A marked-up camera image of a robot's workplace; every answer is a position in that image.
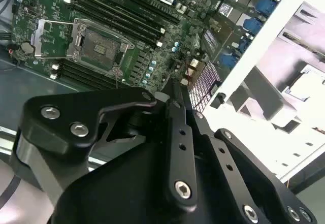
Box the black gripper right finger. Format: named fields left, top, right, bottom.
left=178, top=82, right=318, bottom=224

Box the silver CPU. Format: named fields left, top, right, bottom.
left=281, top=65, right=325, bottom=100

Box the metal socket cover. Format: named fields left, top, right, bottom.
left=29, top=18, right=87, bottom=59

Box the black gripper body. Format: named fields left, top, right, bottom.
left=52, top=132, right=245, bottom=224

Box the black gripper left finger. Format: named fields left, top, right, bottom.
left=11, top=79, right=202, bottom=211

